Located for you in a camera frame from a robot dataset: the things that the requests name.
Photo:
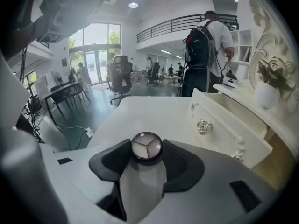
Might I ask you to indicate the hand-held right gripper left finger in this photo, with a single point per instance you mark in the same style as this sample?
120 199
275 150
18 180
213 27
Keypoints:
93 190

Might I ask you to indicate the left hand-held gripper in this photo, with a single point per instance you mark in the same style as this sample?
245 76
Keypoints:
70 8

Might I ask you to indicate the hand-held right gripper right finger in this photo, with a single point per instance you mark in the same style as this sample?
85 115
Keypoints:
210 190

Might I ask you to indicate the small white drawer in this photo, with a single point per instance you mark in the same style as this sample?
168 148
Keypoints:
222 134

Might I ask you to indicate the round makeup compact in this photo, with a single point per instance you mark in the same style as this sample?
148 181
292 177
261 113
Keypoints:
146 147

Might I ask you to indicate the glass entrance door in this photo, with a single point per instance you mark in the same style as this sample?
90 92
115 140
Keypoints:
95 55

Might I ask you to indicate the white power strip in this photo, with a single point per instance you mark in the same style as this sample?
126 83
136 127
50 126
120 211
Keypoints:
90 132

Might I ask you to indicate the round ceiling light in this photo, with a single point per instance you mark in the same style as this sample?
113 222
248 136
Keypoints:
133 5

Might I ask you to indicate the standing fan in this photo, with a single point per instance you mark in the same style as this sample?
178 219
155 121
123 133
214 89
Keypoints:
58 78

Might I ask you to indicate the table with black legs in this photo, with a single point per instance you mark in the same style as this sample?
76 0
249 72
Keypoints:
63 90

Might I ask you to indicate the black office chair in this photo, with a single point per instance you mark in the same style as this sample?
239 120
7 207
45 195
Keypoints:
153 74
121 78

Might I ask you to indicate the black balcony railing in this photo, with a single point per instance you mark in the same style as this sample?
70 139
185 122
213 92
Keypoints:
177 25

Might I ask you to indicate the potted plant in white pot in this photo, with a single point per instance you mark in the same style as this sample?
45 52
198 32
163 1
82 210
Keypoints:
267 94

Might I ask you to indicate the black device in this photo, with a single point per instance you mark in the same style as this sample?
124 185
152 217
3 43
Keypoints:
231 77

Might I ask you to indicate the white cubby shelf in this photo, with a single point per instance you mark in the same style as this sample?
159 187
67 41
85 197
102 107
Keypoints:
243 48

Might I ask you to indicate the carved white mirror frame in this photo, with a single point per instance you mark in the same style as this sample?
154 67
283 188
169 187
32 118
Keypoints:
273 43

